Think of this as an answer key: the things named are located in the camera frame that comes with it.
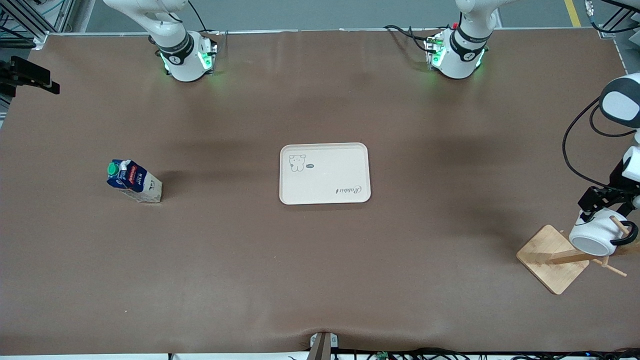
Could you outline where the cream tray with rabbit print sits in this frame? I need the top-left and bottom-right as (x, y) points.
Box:
(279, 142), (372, 206)

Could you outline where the black right base cable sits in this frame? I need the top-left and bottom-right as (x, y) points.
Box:
(187, 0), (228, 46)

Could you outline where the white smiley mug black handle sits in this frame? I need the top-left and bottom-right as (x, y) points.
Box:
(568, 207), (639, 257)

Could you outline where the wooden mug rack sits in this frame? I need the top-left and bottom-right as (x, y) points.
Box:
(516, 216), (640, 296)

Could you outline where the black left base cable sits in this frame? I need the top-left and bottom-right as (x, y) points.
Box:
(384, 24), (432, 53)

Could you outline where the black base cable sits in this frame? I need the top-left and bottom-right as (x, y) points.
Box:
(187, 0), (228, 46)
(384, 24), (432, 53)

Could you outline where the brown table cover sheet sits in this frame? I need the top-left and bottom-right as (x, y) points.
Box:
(0, 29), (640, 357)

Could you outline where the blue milk carton green cap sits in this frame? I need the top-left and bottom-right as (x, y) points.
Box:
(106, 159), (163, 204)

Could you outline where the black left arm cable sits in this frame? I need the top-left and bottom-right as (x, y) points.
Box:
(562, 97), (637, 192)

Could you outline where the metal camera pole bracket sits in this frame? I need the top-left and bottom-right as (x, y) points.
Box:
(307, 331), (339, 360)

